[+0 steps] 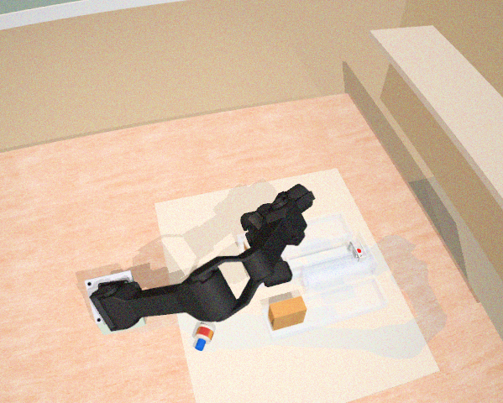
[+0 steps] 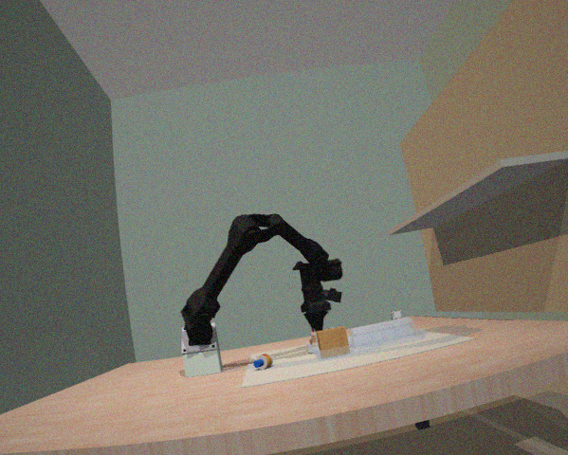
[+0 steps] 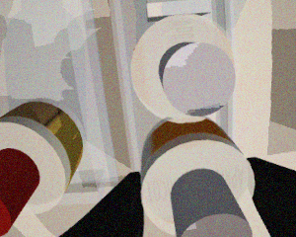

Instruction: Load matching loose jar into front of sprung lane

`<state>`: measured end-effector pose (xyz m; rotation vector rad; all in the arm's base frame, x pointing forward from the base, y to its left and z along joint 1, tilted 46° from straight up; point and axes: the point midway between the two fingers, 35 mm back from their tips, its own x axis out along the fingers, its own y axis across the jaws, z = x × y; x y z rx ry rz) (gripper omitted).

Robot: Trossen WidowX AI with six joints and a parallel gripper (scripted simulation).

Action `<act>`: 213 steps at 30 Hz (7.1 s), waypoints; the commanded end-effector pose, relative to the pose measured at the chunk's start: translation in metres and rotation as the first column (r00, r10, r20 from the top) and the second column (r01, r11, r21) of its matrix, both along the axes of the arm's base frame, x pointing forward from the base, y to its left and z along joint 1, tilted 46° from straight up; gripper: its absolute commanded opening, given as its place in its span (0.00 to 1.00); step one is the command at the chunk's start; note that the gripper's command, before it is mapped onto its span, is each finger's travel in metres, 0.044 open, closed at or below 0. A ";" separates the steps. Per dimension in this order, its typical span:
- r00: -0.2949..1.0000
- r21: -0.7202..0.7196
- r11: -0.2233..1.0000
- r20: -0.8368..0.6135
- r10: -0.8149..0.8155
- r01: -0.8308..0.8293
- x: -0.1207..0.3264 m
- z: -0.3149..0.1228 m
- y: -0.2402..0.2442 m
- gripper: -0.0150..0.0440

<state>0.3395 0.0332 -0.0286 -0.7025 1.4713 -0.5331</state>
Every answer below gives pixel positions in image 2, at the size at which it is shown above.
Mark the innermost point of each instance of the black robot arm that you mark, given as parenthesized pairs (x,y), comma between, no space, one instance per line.
(244,235)

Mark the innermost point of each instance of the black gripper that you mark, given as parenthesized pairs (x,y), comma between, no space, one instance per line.
(314,306)

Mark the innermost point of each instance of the orange-brown box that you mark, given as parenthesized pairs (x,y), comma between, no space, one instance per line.
(332,338)

